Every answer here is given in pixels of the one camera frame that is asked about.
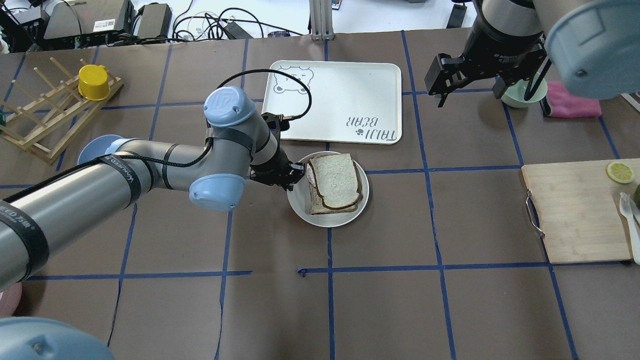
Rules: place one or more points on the blue bowl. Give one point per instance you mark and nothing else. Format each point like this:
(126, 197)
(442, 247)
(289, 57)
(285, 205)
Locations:
(99, 147)

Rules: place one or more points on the pink cloth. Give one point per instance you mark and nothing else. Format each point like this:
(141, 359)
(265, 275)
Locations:
(561, 104)

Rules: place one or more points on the wooden cutting board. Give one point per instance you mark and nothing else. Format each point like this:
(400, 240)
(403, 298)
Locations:
(577, 207)

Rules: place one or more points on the bread slice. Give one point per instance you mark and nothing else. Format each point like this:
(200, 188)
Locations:
(316, 206)
(337, 179)

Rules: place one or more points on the aluminium frame post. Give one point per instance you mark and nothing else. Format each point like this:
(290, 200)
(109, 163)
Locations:
(321, 20)

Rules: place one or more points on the cream bear tray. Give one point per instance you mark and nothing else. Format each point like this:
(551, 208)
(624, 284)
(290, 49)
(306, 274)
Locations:
(345, 102)

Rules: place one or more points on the fried egg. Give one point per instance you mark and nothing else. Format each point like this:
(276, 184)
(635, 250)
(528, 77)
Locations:
(309, 172)

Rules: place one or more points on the avocado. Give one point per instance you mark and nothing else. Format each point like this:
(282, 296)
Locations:
(636, 196)

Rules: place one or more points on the white plastic fork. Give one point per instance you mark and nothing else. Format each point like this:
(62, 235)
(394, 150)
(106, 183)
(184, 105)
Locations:
(626, 211)

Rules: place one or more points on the pink bowl with ice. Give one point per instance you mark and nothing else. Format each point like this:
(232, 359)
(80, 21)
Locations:
(10, 299)

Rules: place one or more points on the bread slice on plate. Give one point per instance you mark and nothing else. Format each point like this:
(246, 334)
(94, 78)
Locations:
(316, 206)

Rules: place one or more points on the lemon half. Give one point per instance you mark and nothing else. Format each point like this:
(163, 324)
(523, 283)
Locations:
(619, 172)

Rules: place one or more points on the white plastic knife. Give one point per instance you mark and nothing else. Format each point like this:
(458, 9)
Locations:
(635, 211)

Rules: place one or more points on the black power adapter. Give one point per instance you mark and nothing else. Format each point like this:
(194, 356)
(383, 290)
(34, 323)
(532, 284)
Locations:
(233, 31)

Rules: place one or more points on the green bowl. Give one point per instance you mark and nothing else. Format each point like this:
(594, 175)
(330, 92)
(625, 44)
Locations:
(514, 95)

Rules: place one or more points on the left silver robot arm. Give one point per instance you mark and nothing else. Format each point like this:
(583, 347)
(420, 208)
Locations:
(114, 172)

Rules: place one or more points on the black computer box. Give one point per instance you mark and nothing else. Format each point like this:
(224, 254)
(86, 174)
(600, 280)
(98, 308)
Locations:
(92, 20)

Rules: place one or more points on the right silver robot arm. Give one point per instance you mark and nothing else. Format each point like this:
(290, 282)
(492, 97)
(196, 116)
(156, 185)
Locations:
(593, 44)

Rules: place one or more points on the wooden dish rack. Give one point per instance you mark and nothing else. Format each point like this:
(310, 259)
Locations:
(46, 126)

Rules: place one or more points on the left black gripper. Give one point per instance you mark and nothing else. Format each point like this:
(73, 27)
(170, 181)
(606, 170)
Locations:
(276, 165)

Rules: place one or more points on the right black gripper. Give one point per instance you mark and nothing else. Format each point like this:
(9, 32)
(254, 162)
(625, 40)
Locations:
(492, 47)

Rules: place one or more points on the yellow mug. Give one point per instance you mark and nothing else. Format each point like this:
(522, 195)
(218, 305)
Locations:
(93, 82)

